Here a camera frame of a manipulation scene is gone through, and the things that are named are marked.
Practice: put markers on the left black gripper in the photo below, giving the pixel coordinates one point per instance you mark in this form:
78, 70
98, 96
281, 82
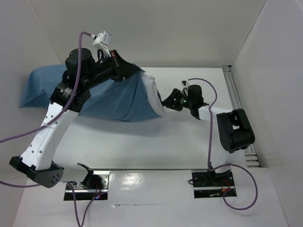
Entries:
122, 69

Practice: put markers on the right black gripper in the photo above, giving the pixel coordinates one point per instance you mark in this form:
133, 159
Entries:
176, 100

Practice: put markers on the white pillow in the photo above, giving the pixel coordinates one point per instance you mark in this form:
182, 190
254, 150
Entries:
152, 93

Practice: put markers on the blue pillowcase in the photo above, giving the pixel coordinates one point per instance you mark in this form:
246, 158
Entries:
123, 101

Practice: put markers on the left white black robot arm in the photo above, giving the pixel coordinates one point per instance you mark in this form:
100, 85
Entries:
68, 98

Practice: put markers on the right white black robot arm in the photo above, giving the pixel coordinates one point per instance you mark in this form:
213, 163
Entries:
234, 129

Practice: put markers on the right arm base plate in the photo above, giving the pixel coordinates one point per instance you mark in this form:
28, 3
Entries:
208, 184

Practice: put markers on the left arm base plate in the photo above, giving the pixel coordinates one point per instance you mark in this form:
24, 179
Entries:
96, 189

